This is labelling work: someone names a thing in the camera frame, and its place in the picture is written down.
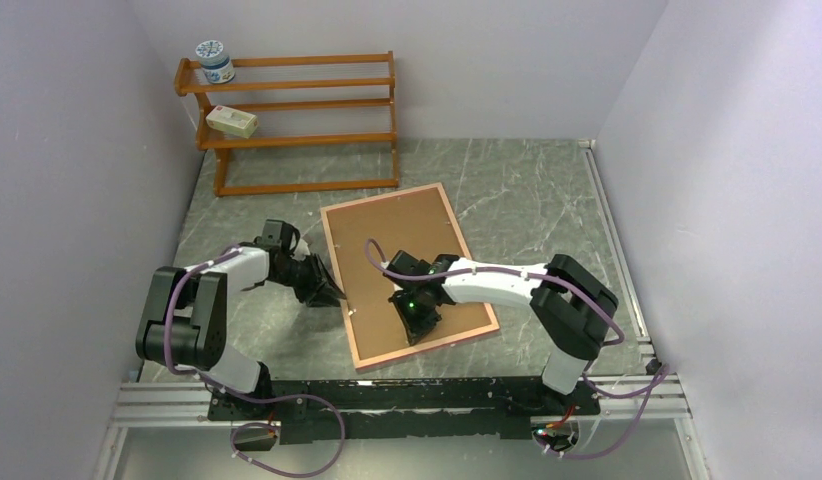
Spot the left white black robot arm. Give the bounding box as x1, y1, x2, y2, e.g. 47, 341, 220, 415
135, 219, 346, 420

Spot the small white carton box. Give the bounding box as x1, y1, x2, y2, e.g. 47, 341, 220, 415
205, 105, 258, 139

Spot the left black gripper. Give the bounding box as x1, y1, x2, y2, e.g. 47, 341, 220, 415
270, 253, 346, 309

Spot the brown cardboard backing board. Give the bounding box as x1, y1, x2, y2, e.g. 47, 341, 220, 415
321, 183, 500, 370

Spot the aluminium rail frame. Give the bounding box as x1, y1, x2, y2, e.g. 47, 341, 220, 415
116, 139, 709, 479

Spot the wooden three-tier shelf rack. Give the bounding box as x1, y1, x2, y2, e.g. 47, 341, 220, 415
173, 51, 400, 197

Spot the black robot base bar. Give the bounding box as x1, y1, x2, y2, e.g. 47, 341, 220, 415
208, 376, 600, 445

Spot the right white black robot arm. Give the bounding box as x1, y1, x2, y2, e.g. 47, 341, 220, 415
376, 250, 625, 415

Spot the white blue-lidded jar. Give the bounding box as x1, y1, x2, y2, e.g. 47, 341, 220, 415
195, 40, 236, 84

